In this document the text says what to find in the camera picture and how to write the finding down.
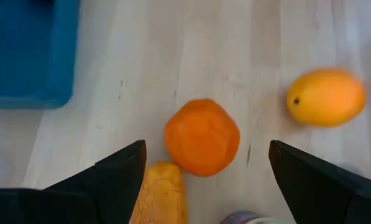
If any teal plastic bin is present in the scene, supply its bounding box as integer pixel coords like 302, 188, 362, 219
0, 0, 81, 110

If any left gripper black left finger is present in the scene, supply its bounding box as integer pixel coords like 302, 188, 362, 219
42, 139, 147, 224

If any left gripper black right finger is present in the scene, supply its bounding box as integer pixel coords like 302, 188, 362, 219
268, 139, 371, 224

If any reddish-orange toy persimmon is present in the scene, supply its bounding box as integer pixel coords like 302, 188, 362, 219
163, 98, 241, 178

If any gold-lid tin can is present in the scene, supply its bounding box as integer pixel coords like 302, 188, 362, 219
219, 210, 287, 224

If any brown toy potato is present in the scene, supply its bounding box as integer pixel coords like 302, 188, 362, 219
129, 161, 189, 224

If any round smooth toy orange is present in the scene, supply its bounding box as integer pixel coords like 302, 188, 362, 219
286, 67, 368, 128

